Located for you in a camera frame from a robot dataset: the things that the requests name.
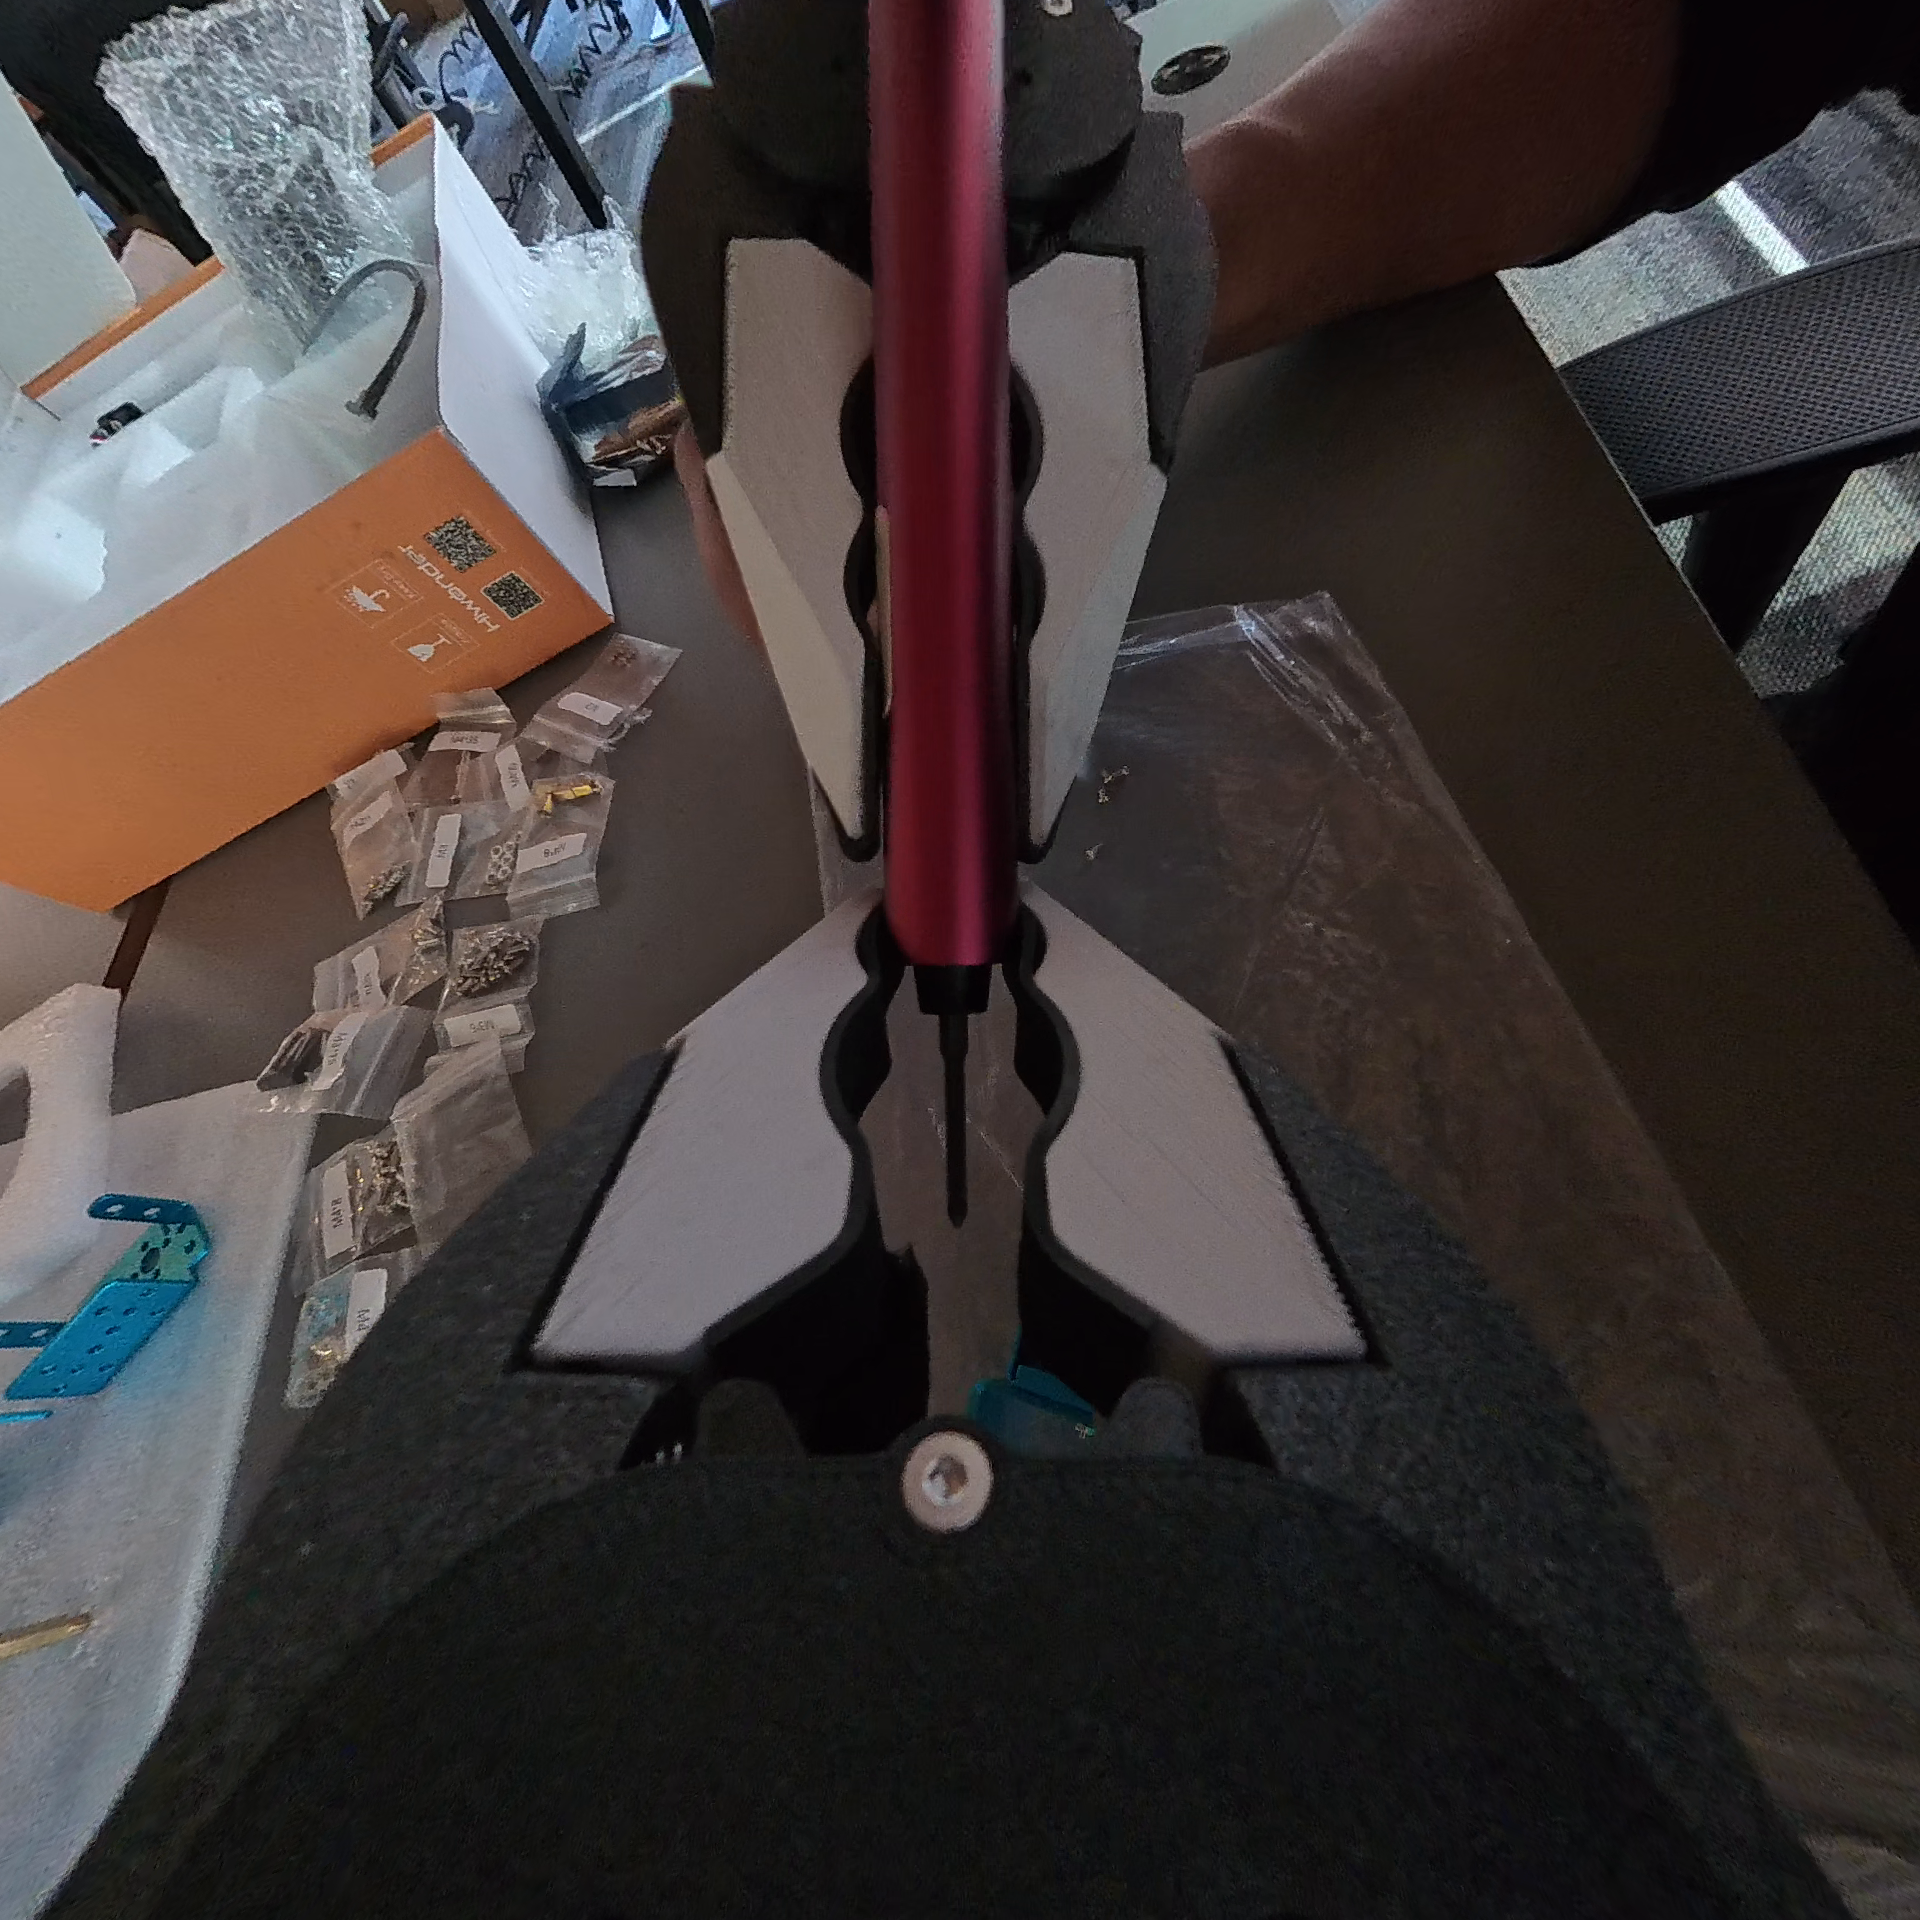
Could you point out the large clear plastic bag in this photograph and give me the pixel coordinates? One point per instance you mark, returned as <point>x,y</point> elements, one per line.
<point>1424,1051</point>

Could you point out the clear bag of dark parts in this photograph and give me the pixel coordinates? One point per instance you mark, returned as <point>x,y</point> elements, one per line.
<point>614,413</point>

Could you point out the blue perforated metal bracket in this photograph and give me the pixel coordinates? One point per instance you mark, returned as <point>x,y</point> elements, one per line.
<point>134,1290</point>

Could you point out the orange cardboard box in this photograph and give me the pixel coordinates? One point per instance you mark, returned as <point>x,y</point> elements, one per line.
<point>225,675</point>

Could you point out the person's right hand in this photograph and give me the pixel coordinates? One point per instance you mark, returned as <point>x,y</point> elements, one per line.
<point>712,540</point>

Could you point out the white foam sheet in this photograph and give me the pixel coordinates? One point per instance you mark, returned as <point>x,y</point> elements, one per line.
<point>151,1531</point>

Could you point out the roll of bubble wrap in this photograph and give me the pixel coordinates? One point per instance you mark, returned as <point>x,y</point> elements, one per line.
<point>271,164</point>

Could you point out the white foam box insert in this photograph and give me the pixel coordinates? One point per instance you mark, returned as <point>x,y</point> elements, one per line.
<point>181,481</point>

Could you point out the red electric screwdriver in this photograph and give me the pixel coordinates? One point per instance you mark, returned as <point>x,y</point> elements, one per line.
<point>945,601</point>

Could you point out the pile of small screw bags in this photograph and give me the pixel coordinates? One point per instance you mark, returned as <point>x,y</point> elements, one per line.
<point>465,931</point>

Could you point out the black mesh office chair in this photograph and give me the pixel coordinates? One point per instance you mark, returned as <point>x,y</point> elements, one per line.
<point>1755,391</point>

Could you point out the loose small screws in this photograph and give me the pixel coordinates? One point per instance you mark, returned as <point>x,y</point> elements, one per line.
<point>1111,780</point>

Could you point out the small blue metal part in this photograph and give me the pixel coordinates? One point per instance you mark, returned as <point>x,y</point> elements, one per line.
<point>1029,1411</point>

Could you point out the brass standoff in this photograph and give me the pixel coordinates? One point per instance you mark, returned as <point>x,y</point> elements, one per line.
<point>39,1635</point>

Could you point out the person's right forearm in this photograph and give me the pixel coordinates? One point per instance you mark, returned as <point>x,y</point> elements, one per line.
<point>1424,151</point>

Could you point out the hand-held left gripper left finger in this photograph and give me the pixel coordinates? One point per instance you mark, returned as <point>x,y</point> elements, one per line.
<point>721,1184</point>

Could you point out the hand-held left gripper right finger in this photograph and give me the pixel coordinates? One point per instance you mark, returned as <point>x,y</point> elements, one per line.
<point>1185,1184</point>

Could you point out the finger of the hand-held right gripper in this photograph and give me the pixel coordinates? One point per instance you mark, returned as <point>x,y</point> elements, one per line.
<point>1088,495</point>
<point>789,495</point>

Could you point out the crumpled clear plastic bag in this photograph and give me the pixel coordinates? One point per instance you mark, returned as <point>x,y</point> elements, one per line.
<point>592,292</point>

